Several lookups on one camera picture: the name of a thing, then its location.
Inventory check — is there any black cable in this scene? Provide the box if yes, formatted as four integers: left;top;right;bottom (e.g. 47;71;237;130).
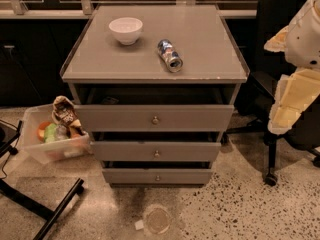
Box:
0;119;22;180

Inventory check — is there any grey middle drawer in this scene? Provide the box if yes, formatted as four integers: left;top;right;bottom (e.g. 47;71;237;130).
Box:
92;132;221;162

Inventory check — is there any grey top drawer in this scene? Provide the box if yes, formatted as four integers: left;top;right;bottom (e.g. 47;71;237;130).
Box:
76;85;233;132

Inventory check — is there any blue silver soda can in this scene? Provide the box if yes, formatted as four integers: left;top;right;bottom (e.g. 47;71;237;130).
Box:
157;39;183;73

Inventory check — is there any dark item in top drawer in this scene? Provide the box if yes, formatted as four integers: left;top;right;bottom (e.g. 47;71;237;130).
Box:
101;97;119;105

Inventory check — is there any green apple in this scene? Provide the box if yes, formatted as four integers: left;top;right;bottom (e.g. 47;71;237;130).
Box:
44;123;57;143

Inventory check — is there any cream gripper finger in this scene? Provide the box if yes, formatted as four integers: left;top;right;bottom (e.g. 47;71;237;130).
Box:
268;68;320;135
264;26;288;52

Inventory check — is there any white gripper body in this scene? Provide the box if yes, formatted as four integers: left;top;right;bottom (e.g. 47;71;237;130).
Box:
286;0;320;69

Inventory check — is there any clear plastic bin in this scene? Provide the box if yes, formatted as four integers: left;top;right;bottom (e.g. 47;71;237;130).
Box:
20;104;91;164

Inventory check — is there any black metal stand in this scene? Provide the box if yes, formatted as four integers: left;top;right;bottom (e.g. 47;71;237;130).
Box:
0;121;84;240

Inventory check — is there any black office chair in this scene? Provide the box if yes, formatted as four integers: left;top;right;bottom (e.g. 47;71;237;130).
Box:
233;0;320;186

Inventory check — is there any white ceramic bowl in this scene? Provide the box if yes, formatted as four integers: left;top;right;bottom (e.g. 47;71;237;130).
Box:
109;17;143;45

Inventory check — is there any grey drawer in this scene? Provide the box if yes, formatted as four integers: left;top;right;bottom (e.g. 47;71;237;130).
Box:
92;132;221;162
76;85;233;132
102;161;212;185

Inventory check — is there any orange fruit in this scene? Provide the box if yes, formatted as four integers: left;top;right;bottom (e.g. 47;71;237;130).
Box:
37;121;50;141

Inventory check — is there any clear round floor lid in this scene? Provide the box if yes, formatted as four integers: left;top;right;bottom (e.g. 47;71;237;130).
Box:
143;204;171;235

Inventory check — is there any grey drawer cabinet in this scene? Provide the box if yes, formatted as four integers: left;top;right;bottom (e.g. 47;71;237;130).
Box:
59;4;251;187

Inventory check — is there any brown chip bag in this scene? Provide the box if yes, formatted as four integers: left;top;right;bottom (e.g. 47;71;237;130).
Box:
52;96;84;135

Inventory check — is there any grey bottom drawer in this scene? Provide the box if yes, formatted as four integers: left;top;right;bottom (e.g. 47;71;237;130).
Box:
102;161;212;185

